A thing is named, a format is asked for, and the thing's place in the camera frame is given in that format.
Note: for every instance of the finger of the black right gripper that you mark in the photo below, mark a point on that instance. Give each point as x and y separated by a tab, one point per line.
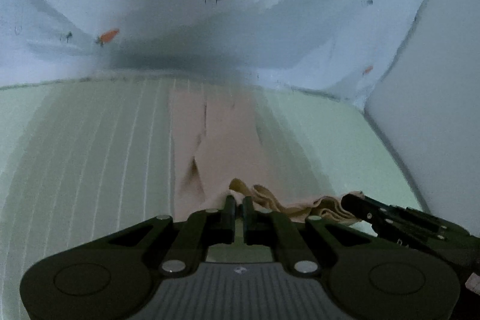
366	208

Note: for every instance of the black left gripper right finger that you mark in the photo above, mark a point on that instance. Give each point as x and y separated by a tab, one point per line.
277	232

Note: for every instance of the light blue carrot-print cloth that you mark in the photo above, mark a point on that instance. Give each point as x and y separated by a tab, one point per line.
338	48

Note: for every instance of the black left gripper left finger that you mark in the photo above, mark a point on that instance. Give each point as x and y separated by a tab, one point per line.
197	234

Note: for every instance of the beige pink garment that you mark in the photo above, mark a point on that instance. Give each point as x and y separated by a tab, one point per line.
238	146

